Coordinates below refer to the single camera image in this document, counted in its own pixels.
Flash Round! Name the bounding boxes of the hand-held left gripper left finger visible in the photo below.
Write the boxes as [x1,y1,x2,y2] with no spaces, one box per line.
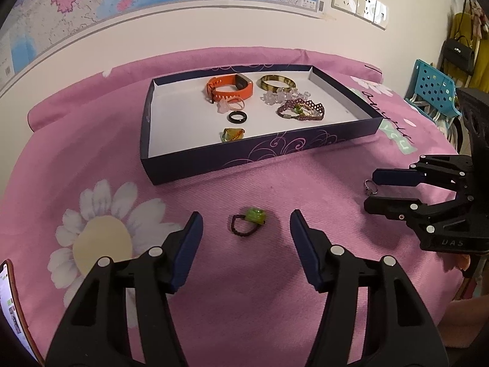
[45,211,204,367]

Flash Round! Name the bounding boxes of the amber green ring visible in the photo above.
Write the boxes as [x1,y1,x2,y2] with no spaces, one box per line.
[220,127,246,143]

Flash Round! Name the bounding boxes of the blue perforated plastic chair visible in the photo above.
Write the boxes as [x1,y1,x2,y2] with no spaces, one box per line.
[405,59,461,119]

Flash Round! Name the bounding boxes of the black handbag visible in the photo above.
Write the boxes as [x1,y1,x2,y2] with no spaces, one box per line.
[439,36,476,74]

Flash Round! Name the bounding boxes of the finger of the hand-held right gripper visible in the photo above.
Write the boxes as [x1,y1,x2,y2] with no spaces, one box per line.
[364,194,475,238]
[372,155,475,196]

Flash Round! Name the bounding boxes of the gold bangle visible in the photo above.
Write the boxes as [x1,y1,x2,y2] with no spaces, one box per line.
[257,75,296,93]

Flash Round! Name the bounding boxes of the clear crystal bead bracelet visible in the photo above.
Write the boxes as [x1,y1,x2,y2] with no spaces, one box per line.
[261,87,311,106]

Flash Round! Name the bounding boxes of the orange watch band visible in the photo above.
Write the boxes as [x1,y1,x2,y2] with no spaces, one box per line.
[205,73,254,105]

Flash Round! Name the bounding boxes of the pink stone pendant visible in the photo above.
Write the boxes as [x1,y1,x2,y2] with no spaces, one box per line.
[217,96,246,114]

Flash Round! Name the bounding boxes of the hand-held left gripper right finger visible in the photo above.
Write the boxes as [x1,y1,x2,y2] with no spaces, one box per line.
[289,209,447,367]

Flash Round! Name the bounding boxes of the pink plush toy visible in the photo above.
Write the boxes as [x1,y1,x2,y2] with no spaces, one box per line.
[471,2,484,39]

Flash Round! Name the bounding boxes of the dark purple cardboard box tray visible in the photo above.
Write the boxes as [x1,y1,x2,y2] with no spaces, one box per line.
[139,64,383,187]

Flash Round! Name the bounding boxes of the white wall sockets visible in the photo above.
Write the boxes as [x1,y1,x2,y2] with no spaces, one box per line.
[355,0,391,30]

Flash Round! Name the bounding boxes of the green bead black band ring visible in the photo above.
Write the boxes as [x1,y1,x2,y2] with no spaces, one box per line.
[231,207,267,238]

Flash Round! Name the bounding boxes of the purple beaded bracelet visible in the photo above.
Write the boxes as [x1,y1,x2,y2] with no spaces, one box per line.
[277,98,326,122]

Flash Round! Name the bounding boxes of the smartphone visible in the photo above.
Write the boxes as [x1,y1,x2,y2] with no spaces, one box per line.
[0,259,41,366]

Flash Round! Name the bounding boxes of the person's right forearm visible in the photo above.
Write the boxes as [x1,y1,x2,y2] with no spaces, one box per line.
[437,300,489,349]

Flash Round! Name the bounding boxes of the yellow garment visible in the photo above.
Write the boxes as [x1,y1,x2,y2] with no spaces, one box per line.
[445,11,489,93]

